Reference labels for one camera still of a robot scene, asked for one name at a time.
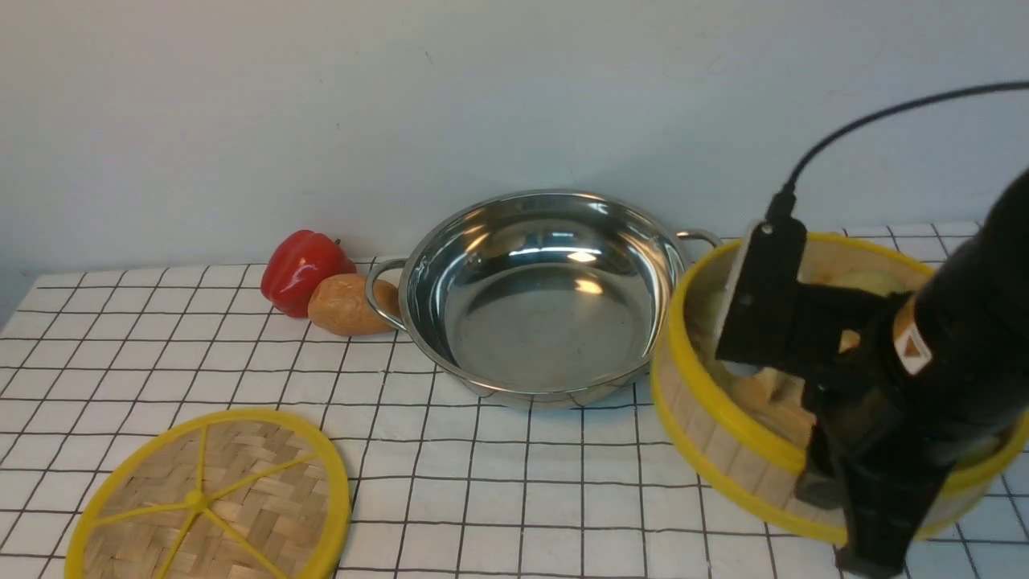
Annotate red bell pepper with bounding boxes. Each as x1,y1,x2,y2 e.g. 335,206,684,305
260,228,357,318

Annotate stainless steel pot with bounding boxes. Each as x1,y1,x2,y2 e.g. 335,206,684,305
365,190,721,409

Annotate yellow-rimmed bamboo steamer basket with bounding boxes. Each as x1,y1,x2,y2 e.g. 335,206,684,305
650,233,1027,545

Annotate brown potato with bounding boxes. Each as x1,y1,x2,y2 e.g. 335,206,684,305
308,273,394,336

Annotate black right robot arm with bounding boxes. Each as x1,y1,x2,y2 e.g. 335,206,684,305
797,175,1028,578

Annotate woven bamboo steamer lid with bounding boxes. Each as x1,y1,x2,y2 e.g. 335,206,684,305
64,408,351,578

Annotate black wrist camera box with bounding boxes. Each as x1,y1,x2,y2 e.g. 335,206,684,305
715,216,807,376

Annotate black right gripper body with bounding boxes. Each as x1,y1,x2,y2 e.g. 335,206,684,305
793,285,957,469

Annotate black camera cable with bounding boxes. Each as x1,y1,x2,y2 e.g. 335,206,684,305
764,80,1029,222

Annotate white checkered tablecloth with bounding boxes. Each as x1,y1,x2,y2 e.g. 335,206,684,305
0,220,1029,579

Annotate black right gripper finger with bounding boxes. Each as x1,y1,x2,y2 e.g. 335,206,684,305
833,462,952,578
794,421,853,511

